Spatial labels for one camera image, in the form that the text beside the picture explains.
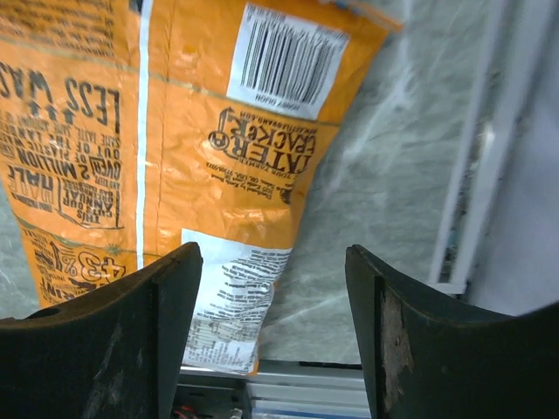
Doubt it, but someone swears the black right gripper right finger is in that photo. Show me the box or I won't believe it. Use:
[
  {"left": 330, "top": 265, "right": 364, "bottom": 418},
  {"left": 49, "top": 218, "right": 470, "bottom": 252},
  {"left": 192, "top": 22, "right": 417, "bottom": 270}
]
[{"left": 345, "top": 245, "right": 558, "bottom": 418}]

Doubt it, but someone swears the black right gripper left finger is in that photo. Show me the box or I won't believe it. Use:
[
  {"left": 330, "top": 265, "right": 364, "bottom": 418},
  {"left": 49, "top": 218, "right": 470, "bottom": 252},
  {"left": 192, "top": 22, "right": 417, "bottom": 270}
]
[{"left": 1, "top": 243, "right": 203, "bottom": 418}]

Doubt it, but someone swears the large orange cracker bag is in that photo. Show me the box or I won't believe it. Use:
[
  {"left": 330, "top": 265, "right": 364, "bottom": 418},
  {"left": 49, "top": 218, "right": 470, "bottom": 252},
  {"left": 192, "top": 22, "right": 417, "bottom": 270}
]
[{"left": 1, "top": 0, "right": 403, "bottom": 374}]

